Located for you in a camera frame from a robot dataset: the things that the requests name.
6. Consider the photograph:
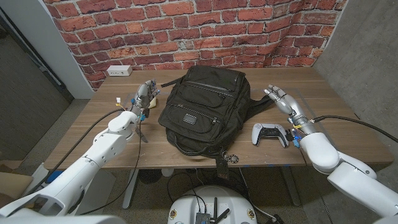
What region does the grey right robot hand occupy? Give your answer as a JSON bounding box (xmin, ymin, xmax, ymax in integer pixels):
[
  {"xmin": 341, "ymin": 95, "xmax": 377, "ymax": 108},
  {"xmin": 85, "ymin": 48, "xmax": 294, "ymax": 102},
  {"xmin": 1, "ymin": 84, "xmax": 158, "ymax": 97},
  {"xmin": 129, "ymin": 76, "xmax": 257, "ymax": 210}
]
[{"xmin": 264, "ymin": 84, "xmax": 308, "ymax": 124}]

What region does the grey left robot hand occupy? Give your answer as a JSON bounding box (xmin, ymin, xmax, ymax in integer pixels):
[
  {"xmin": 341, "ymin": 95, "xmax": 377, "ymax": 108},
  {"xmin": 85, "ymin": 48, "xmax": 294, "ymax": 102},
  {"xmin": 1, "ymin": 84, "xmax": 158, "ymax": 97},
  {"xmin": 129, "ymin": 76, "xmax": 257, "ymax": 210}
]
[{"xmin": 129, "ymin": 80, "xmax": 161, "ymax": 116}]

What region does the white game controller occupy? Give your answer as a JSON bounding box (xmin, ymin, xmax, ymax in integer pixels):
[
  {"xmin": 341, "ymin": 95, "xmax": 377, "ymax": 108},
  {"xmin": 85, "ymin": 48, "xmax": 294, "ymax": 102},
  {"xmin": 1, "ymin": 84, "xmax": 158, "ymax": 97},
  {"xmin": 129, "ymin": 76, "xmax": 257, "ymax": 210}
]
[{"xmin": 251, "ymin": 123, "xmax": 290, "ymax": 148}]

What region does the black backpack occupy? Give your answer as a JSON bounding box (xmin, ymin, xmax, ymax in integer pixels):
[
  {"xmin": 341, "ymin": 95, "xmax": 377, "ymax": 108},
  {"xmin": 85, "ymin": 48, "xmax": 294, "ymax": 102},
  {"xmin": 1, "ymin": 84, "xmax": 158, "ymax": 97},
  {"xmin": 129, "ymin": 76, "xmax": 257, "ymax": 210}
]
[{"xmin": 157, "ymin": 65, "xmax": 276, "ymax": 159}]

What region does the white power strip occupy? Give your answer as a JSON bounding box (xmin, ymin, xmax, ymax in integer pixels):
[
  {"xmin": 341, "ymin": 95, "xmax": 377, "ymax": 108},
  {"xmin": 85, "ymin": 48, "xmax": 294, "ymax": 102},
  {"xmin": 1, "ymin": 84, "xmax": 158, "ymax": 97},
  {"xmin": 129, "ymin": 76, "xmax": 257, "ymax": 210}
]
[{"xmin": 106, "ymin": 65, "xmax": 133, "ymax": 77}]

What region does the red brick printed backdrop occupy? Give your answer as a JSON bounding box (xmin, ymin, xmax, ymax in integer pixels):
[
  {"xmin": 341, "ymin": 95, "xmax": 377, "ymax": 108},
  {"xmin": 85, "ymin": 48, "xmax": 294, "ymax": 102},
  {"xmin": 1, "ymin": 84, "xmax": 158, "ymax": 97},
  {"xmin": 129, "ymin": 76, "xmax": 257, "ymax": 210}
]
[{"xmin": 43, "ymin": 0, "xmax": 348, "ymax": 91}]

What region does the dark round disc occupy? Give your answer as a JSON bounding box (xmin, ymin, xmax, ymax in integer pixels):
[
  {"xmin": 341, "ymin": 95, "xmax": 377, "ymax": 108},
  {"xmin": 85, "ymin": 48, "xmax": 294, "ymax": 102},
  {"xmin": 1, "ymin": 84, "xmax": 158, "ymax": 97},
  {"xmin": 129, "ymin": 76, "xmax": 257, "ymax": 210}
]
[{"xmin": 138, "ymin": 169, "xmax": 162, "ymax": 185}]

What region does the white table leg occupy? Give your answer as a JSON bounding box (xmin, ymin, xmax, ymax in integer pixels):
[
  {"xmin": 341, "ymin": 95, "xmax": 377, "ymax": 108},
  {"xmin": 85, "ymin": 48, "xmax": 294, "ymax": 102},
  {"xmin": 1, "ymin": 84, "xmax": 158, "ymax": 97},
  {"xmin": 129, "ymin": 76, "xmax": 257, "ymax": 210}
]
[
  {"xmin": 122, "ymin": 169, "xmax": 139, "ymax": 210},
  {"xmin": 279, "ymin": 166, "xmax": 302, "ymax": 207}
]

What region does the black leather luggage tag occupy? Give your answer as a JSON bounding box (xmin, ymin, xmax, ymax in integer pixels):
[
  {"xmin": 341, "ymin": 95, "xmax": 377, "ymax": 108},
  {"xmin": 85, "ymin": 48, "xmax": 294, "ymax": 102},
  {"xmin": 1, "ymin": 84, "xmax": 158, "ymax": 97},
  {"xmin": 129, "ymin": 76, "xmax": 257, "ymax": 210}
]
[{"xmin": 216, "ymin": 157, "xmax": 230, "ymax": 180}]

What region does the white flat panel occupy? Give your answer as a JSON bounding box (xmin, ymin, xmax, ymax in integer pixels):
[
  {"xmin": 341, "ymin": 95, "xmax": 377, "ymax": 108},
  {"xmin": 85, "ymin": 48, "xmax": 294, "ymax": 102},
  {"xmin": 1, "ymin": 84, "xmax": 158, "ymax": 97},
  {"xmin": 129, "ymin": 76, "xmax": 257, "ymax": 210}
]
[{"xmin": 74, "ymin": 169, "xmax": 116, "ymax": 215}]

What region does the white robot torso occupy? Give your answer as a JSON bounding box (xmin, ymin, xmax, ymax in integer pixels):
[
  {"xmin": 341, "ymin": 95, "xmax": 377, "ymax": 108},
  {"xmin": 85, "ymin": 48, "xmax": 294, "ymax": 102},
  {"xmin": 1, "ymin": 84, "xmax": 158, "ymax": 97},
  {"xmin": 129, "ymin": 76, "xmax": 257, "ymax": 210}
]
[{"xmin": 167, "ymin": 185, "xmax": 258, "ymax": 224}]

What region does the dark grey door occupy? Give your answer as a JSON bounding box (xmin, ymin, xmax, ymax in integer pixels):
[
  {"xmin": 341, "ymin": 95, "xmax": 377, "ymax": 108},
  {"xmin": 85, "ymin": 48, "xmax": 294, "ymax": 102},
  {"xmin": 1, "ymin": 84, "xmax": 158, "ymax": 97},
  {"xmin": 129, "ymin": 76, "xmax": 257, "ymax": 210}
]
[{"xmin": 0, "ymin": 15, "xmax": 75, "ymax": 161}]

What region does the blue floor object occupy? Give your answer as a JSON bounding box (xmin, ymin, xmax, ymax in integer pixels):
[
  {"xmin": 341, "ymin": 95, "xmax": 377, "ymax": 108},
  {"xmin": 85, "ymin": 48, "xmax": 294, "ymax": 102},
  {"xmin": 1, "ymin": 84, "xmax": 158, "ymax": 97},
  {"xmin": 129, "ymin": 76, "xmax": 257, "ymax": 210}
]
[{"xmin": 46, "ymin": 170, "xmax": 65, "ymax": 184}]

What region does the grey computer box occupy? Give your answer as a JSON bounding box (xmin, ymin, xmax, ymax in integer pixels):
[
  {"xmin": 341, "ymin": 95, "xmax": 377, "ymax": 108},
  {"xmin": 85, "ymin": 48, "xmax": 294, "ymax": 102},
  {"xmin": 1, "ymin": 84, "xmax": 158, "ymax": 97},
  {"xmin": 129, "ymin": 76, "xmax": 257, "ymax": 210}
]
[{"xmin": 195, "ymin": 212, "xmax": 211, "ymax": 224}]

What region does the brown cardboard box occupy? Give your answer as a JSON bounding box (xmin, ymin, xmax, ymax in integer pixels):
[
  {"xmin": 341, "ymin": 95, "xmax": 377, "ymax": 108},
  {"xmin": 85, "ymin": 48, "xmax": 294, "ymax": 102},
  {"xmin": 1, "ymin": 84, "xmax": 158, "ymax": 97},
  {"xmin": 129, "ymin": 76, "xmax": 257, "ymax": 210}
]
[{"xmin": 0, "ymin": 160, "xmax": 34, "ymax": 208}]

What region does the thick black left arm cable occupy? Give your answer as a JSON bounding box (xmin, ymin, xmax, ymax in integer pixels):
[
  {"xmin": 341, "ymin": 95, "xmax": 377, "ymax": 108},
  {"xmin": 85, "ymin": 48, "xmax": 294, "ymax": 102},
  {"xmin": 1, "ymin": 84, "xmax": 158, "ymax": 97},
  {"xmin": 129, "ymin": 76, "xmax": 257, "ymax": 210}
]
[{"xmin": 24, "ymin": 108, "xmax": 125, "ymax": 197}]

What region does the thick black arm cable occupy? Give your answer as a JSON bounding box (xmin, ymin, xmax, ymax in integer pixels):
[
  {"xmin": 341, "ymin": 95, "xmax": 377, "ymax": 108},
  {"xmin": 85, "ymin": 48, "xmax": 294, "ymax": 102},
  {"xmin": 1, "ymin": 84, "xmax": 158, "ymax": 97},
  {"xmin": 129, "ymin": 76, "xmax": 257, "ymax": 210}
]
[
  {"xmin": 310, "ymin": 114, "xmax": 398, "ymax": 144},
  {"xmin": 24, "ymin": 108, "xmax": 125, "ymax": 197}
]

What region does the knife with red handle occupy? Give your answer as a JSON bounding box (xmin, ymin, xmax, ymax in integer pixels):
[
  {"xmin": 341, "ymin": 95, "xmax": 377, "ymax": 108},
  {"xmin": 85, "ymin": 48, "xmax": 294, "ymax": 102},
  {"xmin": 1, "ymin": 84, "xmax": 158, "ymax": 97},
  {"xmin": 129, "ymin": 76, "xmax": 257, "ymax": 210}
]
[{"xmin": 135, "ymin": 126, "xmax": 149, "ymax": 144}]

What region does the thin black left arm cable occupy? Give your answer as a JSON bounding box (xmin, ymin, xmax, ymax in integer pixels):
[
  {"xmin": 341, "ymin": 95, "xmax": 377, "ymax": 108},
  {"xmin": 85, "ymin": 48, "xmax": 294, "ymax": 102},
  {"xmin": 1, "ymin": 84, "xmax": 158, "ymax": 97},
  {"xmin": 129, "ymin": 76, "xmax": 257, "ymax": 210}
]
[{"xmin": 80, "ymin": 119, "xmax": 142, "ymax": 215}]

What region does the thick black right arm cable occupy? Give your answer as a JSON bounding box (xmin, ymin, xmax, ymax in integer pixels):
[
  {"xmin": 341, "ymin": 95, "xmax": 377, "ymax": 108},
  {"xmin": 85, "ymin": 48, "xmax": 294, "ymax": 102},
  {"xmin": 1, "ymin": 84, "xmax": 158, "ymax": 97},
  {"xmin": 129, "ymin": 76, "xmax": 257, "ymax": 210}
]
[{"xmin": 310, "ymin": 114, "xmax": 398, "ymax": 144}]

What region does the metal keychain charm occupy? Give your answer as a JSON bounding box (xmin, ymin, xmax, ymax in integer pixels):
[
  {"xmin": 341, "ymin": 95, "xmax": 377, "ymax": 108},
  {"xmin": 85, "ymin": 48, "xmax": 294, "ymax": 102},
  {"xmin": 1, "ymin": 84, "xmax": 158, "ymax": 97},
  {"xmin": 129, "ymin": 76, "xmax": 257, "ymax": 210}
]
[{"xmin": 223, "ymin": 151, "xmax": 239, "ymax": 164}]

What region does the black floor cable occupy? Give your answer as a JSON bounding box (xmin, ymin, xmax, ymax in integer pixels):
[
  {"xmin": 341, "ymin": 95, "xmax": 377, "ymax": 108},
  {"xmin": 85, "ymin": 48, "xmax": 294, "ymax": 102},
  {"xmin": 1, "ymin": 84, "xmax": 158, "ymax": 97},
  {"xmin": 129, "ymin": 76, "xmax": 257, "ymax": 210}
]
[{"xmin": 167, "ymin": 172, "xmax": 208, "ymax": 215}]

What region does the white floor cable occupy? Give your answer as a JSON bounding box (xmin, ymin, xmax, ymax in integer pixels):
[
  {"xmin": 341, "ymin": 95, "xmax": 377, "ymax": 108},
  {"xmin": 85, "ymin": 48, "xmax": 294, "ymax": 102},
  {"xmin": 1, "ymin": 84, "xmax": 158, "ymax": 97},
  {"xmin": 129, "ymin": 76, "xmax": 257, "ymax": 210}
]
[{"xmin": 238, "ymin": 167, "xmax": 275, "ymax": 219}]

